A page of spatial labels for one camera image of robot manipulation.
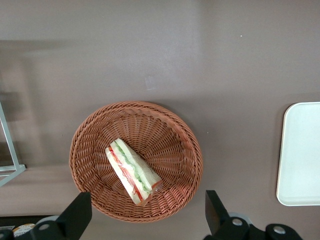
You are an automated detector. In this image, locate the round orange white labelled item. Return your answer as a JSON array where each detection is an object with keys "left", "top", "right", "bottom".
[{"left": 12, "top": 223, "right": 36, "bottom": 238}]

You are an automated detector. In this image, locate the cream plastic tray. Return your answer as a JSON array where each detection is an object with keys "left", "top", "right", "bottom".
[{"left": 276, "top": 101, "right": 320, "bottom": 207}]

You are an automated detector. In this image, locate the grey metal frame stand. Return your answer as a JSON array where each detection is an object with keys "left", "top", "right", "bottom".
[{"left": 0, "top": 101, "right": 27, "bottom": 188}]

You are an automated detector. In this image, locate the round brown wicker basket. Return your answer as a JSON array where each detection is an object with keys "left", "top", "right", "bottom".
[{"left": 69, "top": 100, "right": 204, "bottom": 223}]

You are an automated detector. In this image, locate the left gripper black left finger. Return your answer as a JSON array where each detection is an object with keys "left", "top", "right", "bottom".
[{"left": 29, "top": 191, "right": 93, "bottom": 240}]

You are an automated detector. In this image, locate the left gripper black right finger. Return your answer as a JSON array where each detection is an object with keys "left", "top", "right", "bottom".
[{"left": 203, "top": 190, "right": 251, "bottom": 240}]

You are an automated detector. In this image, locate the wrapped triangle sandwich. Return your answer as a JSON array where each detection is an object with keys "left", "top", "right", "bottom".
[{"left": 104, "top": 137, "right": 164, "bottom": 207}]

